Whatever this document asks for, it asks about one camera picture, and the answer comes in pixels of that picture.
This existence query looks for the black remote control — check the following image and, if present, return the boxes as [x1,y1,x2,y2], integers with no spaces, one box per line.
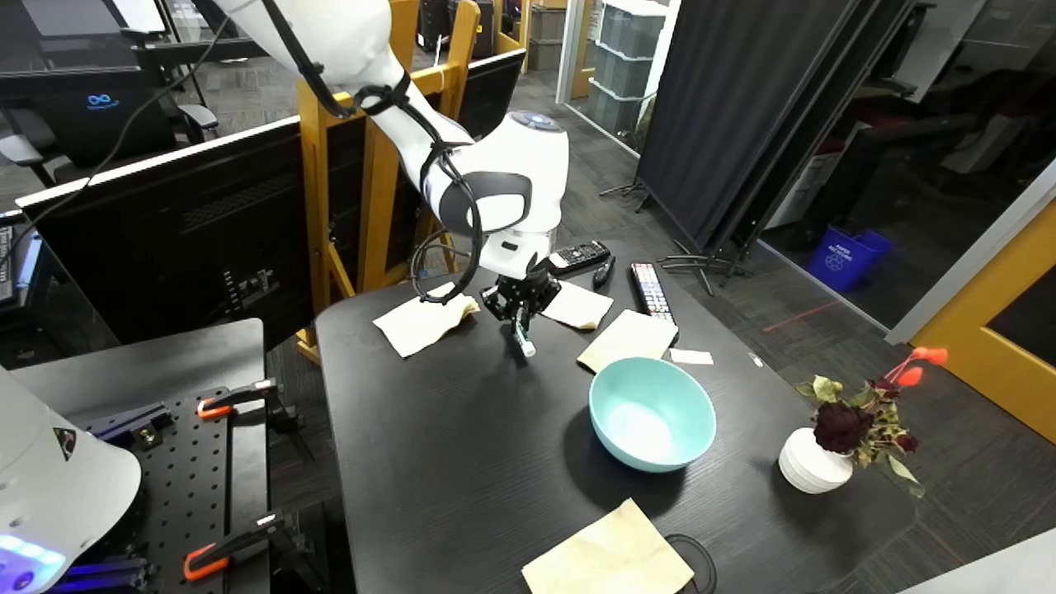
[548,242,611,273]

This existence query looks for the dark red flower bouquet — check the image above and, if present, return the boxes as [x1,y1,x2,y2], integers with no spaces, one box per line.
[798,345,952,496]

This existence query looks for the yellow wooden chair frame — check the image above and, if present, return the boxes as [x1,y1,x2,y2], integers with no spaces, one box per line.
[293,0,530,365]

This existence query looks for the cream napkin by remotes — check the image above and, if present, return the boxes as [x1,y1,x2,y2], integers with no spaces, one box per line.
[544,279,613,330]

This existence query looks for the upper orange-handled clamp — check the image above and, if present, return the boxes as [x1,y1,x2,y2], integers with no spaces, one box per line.
[195,380,280,421]

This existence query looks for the orange-handled clamp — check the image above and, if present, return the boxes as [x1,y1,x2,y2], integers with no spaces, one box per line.
[181,514,283,585]
[195,380,280,421]

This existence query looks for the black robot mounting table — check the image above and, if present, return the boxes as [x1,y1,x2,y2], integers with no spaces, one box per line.
[8,316,357,594]

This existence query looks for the cream napkin front of table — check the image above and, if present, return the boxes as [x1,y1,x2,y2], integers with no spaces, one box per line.
[373,293,478,356]

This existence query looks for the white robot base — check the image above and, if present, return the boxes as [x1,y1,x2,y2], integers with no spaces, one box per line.
[0,371,141,594]

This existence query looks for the cream napkin near vase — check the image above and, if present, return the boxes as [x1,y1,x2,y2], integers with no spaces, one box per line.
[522,497,694,594]

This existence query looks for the black monitor screen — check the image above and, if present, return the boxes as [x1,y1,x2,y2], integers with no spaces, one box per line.
[9,47,529,352]

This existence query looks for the blue bin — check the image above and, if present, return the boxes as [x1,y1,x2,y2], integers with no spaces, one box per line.
[810,229,892,289]

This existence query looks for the white flower vase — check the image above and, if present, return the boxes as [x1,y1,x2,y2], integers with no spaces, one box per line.
[778,428,854,496]

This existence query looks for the cream napkin by bowl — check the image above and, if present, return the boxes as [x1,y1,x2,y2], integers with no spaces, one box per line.
[579,309,677,373]

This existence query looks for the lower orange-handled clamp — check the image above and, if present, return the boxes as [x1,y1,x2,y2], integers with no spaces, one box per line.
[181,514,283,585]

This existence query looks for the white label on table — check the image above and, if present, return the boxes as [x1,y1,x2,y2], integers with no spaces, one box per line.
[669,351,713,365]

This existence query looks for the teal bowl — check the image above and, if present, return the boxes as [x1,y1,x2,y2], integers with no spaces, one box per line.
[588,356,715,474]

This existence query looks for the long grey-button remote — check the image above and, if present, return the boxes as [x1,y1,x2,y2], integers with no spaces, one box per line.
[629,264,673,319]

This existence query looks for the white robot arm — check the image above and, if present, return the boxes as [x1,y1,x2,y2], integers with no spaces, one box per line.
[217,0,572,356]

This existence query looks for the marker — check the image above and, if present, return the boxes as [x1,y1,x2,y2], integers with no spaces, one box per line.
[514,334,538,365]

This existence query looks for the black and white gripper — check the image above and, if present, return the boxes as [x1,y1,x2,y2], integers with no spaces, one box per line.
[478,232,562,361]

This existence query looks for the black curtain divider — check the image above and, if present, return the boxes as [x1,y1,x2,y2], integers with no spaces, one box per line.
[638,0,910,250]

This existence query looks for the grey stacked storage drawers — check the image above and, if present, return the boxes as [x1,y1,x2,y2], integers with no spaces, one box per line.
[585,0,666,140]

